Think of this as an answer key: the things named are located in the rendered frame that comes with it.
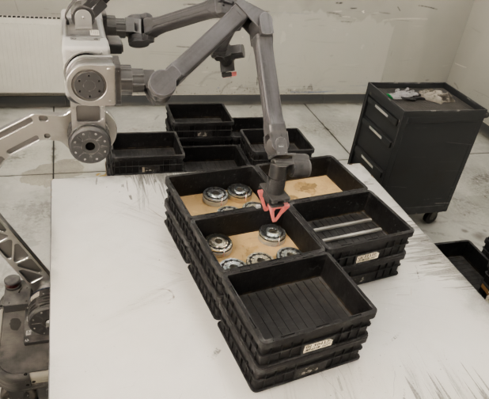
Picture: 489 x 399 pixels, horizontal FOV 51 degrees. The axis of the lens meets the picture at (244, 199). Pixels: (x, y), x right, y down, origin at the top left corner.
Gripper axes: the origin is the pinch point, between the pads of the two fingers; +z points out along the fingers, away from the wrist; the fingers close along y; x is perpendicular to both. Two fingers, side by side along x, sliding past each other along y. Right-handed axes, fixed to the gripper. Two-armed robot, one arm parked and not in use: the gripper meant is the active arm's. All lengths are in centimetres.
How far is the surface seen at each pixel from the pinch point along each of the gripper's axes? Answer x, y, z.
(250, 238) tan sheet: -3.4, 16.5, 23.4
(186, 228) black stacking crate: 19.4, 25.0, 20.7
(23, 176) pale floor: 71, 216, 106
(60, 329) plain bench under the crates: 67, 4, 37
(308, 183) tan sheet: -46, 47, 23
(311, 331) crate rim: 3.0, -38.3, 13.7
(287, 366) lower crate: 8.1, -38.4, 27.1
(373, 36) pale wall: -260, 296, 33
